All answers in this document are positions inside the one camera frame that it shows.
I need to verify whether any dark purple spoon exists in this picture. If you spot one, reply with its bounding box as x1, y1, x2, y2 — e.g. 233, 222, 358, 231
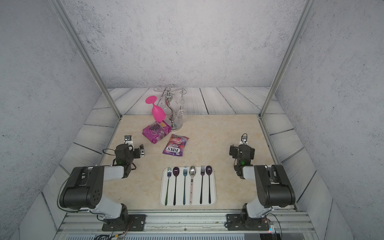
173, 167, 180, 206
206, 166, 213, 204

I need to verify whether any dark purple fork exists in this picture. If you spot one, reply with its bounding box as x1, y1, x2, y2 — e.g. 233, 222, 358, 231
200, 166, 205, 204

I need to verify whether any rainbow green fork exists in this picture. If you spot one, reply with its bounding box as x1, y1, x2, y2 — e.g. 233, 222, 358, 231
165, 167, 172, 206

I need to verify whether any silver spoon pink handle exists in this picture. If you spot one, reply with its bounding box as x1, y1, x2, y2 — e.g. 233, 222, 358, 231
189, 166, 196, 205

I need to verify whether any white rectangular tray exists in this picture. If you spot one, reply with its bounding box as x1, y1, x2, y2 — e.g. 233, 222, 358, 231
160, 166, 217, 207

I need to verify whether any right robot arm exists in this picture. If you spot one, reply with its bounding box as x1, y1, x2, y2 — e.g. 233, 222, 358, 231
229, 144, 296, 222

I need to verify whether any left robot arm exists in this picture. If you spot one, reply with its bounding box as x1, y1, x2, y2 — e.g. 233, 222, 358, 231
57, 144, 145, 221

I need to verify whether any magenta grape snack pack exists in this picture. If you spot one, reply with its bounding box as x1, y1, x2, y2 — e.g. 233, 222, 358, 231
142, 121, 172, 144

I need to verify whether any Fox's berries candy bag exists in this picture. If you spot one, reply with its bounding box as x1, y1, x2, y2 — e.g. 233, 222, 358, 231
163, 134, 189, 157

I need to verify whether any pink plastic wine glass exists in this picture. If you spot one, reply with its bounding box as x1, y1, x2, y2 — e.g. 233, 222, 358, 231
146, 96, 167, 122

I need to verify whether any clear wine glass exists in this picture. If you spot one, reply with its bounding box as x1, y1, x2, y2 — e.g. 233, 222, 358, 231
176, 97, 187, 123

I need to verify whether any chrome glass holder stand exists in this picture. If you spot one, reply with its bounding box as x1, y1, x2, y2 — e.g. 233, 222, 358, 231
154, 85, 187, 132

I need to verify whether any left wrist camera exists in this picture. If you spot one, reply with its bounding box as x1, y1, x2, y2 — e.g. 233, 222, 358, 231
124, 135, 134, 146

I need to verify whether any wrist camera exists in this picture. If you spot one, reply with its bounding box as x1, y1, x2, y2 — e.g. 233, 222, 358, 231
241, 133, 248, 145
124, 135, 134, 146

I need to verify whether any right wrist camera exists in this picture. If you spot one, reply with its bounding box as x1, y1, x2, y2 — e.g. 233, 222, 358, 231
241, 133, 248, 145

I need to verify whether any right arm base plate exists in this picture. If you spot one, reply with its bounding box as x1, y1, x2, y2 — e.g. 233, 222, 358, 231
224, 214, 270, 231

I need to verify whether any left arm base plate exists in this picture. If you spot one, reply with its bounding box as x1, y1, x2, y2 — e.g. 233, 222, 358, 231
102, 214, 147, 232

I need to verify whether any aluminium front rail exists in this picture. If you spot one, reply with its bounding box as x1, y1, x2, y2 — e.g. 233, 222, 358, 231
58, 210, 318, 239

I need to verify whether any right aluminium frame post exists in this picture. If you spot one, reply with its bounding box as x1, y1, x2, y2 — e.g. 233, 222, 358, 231
259, 0, 316, 119

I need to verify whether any aluminium frame post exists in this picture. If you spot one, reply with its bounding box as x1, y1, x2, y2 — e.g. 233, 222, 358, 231
49, 0, 123, 120
259, 0, 316, 119

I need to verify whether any left aluminium frame post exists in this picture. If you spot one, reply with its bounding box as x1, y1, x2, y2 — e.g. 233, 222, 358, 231
49, 0, 123, 120

